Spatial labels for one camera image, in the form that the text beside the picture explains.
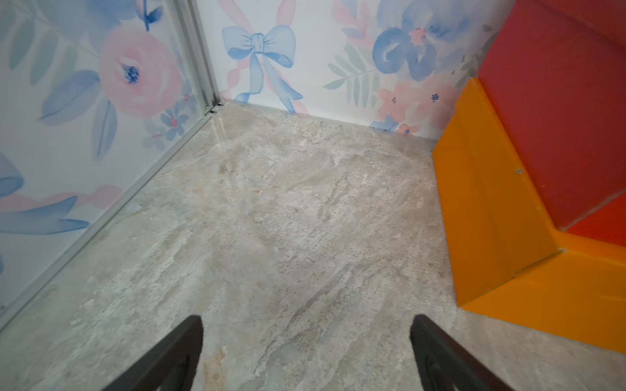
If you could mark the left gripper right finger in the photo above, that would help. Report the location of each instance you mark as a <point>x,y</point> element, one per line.
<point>443,364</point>

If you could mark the middle orange shoebox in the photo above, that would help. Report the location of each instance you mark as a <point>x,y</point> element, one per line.
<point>509,261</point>

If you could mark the left corner aluminium post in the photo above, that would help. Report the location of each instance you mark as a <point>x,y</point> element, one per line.
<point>189,21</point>

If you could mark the red shoebox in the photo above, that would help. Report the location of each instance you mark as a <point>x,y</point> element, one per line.
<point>556,77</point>

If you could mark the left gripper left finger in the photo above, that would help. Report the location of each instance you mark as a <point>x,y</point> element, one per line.
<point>170,365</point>

